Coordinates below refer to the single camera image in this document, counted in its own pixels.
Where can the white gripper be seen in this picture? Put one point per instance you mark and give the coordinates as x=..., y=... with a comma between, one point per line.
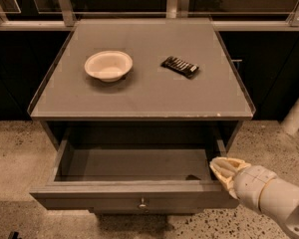
x=251, y=185

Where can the metal window railing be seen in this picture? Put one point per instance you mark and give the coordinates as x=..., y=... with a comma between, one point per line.
x=224, y=15

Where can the white cylindrical post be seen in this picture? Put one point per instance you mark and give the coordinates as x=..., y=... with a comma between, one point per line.
x=291, y=122

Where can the grey drawer cabinet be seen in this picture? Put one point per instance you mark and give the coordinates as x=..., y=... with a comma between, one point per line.
x=149, y=94

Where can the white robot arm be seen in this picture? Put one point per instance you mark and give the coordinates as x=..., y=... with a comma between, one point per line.
x=280, y=201

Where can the white paper bowl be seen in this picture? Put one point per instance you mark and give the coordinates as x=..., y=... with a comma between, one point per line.
x=108, y=66

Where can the grey top drawer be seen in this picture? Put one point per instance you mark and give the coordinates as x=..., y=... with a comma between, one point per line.
x=142, y=170

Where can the black snack bar wrapper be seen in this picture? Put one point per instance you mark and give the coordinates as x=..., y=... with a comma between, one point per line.
x=180, y=66

